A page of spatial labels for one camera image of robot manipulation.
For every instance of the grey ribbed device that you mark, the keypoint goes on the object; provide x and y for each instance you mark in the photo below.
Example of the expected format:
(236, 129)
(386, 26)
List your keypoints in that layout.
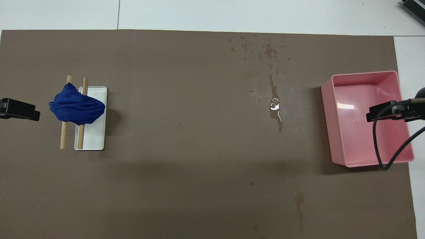
(416, 8)

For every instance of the blue cloth towel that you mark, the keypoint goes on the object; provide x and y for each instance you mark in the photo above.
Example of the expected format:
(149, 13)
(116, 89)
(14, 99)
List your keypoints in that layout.
(76, 106)

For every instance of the pink plastic bin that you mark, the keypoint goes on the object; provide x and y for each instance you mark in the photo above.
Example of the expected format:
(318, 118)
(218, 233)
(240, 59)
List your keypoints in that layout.
(355, 139)

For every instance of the brown paper table mat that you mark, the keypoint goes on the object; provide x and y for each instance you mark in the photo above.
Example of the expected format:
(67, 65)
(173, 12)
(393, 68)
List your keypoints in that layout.
(199, 149)

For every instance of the spilled water puddle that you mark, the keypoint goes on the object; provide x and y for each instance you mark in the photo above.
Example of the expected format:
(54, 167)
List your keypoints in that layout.
(275, 114)

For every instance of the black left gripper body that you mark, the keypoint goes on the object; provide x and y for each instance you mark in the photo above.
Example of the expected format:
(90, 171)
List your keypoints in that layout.
(3, 108)

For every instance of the white towel rack base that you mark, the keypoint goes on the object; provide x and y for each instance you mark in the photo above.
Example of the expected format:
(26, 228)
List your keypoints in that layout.
(96, 132)

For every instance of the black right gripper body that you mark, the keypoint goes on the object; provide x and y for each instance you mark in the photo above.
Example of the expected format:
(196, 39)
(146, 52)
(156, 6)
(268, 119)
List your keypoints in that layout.
(408, 111)

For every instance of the long light wooden rod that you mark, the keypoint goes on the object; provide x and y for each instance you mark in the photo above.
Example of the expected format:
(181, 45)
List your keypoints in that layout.
(63, 136)

